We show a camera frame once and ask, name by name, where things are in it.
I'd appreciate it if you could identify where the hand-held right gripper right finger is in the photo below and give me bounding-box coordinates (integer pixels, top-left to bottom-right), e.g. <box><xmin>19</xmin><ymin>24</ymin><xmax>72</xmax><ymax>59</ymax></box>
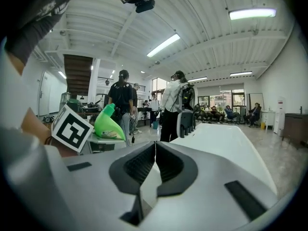
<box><xmin>143</xmin><ymin>140</ymin><xmax>283</xmax><ymax>231</ymax></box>

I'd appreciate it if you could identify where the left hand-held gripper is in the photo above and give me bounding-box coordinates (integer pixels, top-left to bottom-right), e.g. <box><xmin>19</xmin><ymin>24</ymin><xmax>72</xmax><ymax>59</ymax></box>
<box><xmin>51</xmin><ymin>103</ymin><xmax>127</xmax><ymax>153</ymax></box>

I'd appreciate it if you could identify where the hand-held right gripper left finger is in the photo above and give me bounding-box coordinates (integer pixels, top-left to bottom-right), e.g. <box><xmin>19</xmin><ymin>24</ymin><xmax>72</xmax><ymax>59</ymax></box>
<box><xmin>0</xmin><ymin>126</ymin><xmax>157</xmax><ymax>231</ymax></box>

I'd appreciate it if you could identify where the green bottle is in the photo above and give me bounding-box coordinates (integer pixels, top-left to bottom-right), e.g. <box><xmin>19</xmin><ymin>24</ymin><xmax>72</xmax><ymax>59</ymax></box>
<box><xmin>94</xmin><ymin>103</ymin><xmax>126</xmax><ymax>141</ymax></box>

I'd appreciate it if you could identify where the person's left forearm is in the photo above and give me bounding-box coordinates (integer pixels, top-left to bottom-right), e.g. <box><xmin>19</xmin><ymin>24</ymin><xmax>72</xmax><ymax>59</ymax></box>
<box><xmin>21</xmin><ymin>107</ymin><xmax>79</xmax><ymax>158</ymax></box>

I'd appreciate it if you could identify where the long wooden table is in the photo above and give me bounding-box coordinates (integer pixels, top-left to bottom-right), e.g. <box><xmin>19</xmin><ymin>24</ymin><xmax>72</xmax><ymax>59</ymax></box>
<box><xmin>76</xmin><ymin>109</ymin><xmax>109</xmax><ymax>120</ymax></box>

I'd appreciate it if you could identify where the pile of black equipment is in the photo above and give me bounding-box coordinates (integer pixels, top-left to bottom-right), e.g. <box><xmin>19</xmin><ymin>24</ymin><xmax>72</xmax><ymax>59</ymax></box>
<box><xmin>80</xmin><ymin>101</ymin><xmax>104</xmax><ymax>113</ymax></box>

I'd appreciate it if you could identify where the clear plastic container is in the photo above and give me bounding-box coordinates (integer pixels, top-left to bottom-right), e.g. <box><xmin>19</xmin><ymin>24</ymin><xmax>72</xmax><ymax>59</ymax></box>
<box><xmin>59</xmin><ymin>92</ymin><xmax>71</xmax><ymax>106</ymax></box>

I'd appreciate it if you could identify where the white bathtub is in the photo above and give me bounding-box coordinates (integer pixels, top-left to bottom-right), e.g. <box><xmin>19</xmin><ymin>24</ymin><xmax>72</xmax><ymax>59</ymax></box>
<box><xmin>140</xmin><ymin>122</ymin><xmax>278</xmax><ymax>210</ymax></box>

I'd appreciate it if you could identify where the brown wooden staircase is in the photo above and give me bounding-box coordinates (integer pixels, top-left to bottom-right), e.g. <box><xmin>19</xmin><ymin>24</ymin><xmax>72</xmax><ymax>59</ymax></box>
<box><xmin>63</xmin><ymin>54</ymin><xmax>93</xmax><ymax>96</ymax></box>

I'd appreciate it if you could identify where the white door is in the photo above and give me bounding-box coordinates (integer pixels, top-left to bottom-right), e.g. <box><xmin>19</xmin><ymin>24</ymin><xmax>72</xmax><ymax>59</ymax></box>
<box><xmin>38</xmin><ymin>71</ymin><xmax>52</xmax><ymax>117</ymax></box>

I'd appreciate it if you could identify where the row of seated people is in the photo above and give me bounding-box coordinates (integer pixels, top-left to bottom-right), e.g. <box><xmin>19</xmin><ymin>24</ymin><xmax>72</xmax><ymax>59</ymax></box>
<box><xmin>194</xmin><ymin>102</ymin><xmax>263</xmax><ymax>128</ymax></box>

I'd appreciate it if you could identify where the white side cabinet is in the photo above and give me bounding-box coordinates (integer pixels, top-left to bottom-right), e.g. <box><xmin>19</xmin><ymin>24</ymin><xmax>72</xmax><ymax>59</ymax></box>
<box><xmin>260</xmin><ymin>110</ymin><xmax>276</xmax><ymax>131</ymax></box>

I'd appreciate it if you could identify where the dark wooden cabinet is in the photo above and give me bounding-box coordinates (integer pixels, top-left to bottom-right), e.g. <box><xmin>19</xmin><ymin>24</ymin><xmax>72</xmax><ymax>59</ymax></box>
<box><xmin>282</xmin><ymin>113</ymin><xmax>308</xmax><ymax>149</ymax></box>

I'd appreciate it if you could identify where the person's dark shirt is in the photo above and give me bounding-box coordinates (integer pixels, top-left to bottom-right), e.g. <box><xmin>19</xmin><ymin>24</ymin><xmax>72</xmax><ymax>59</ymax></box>
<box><xmin>4</xmin><ymin>0</ymin><xmax>85</xmax><ymax>66</ymax></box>

